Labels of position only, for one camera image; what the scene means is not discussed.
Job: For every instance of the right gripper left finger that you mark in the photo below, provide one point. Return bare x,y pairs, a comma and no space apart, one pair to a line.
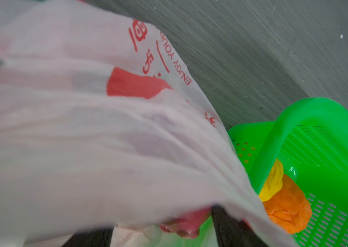
95,238

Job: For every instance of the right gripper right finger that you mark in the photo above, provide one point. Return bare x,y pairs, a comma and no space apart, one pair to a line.
233,233

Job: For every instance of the red round lychee fruit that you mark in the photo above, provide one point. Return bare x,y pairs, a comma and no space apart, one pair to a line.
186,226

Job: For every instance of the orange fruit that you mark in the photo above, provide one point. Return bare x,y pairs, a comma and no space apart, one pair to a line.
289,208

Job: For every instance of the yellow fruit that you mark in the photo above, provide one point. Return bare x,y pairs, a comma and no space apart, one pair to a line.
273,183

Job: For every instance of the pink plastic bag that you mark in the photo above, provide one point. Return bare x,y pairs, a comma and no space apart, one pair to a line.
101,124

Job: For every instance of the green plastic basket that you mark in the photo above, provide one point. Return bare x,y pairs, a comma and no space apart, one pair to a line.
310,139

